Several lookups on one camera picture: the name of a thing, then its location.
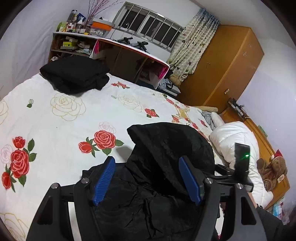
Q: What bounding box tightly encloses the folded black garment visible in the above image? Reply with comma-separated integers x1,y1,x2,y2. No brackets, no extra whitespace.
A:
40,56,109,95

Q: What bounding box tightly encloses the wooden shelf unit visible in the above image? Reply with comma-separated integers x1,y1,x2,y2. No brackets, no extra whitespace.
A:
48,32,98,62

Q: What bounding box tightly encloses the wooden headboard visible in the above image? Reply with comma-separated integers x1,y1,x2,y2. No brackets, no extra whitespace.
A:
220,107,290,209

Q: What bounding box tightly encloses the white duvet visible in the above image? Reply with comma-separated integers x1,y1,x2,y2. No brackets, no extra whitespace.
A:
209,113,273,208

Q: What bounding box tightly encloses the patterned cream curtain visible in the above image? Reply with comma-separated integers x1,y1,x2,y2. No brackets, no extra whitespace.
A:
167,9,220,82

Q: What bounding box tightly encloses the barred window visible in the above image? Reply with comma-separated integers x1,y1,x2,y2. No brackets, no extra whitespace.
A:
113,2,184,52

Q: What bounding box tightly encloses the dried branch bouquet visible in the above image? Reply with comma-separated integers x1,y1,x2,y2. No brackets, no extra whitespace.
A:
84,0,122,27

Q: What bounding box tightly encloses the orange wooden wardrobe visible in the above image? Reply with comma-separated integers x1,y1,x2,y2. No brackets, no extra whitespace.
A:
177,25,264,113

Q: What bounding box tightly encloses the pile of clothes by desk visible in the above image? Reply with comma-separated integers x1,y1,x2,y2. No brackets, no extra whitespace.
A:
157,74,181,96

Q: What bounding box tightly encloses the white rose print blanket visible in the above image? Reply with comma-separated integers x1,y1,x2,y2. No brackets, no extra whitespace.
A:
1,74,212,240

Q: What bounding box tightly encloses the white topped wooden desk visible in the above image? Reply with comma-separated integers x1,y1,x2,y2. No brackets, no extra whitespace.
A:
90,38,170,89

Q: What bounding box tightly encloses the brown teddy bear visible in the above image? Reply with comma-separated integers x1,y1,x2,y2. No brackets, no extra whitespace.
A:
256,150,287,191

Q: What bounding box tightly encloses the orange lidded plastic box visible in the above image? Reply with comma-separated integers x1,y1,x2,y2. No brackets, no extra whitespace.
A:
90,19,114,38

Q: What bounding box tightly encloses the black hooded puffer jacket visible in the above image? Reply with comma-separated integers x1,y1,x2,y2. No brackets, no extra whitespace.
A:
93,123,215,240

